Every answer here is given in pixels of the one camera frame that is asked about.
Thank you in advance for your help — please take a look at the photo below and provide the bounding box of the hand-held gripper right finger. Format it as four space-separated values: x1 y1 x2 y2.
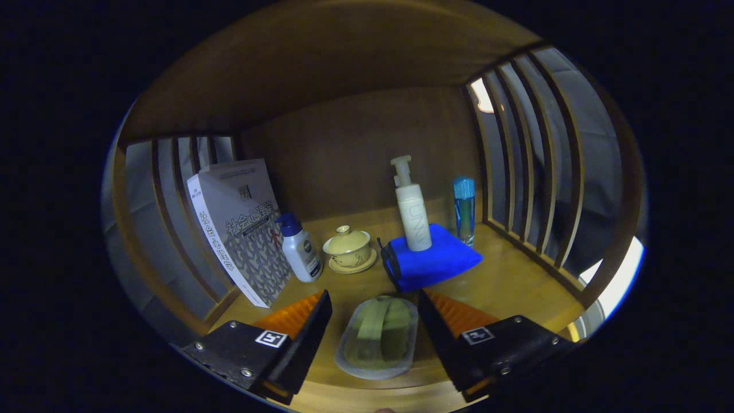
417 289 577 402

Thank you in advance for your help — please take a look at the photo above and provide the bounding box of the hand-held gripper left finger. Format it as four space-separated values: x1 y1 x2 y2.
181 289 334 406

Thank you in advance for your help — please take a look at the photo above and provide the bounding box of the green strapped scrub sponge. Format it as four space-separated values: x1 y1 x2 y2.
334 295 420 380

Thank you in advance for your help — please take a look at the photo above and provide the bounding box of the wooden countertop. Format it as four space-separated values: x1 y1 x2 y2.
206 198 588 413

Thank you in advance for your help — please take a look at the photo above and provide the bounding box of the wooden cabinet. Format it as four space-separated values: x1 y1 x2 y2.
103 0 649 413

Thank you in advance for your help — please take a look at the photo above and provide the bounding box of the blue folded cloth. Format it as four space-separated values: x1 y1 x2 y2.
377 224 483 293

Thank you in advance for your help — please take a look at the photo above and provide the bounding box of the white bottle with blue cap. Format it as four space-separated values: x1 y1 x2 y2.
275 212 323 283

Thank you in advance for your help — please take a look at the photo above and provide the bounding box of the yellow lidded teacup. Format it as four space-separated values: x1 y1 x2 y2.
322 225 378 275

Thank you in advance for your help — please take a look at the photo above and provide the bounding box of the white pump bottle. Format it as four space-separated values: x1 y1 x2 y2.
391 155 432 252

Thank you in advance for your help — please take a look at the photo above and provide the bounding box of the thick white book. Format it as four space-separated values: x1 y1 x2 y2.
186 158 293 309

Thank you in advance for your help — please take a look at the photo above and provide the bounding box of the clear blue bottle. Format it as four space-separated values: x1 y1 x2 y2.
452 177 476 247

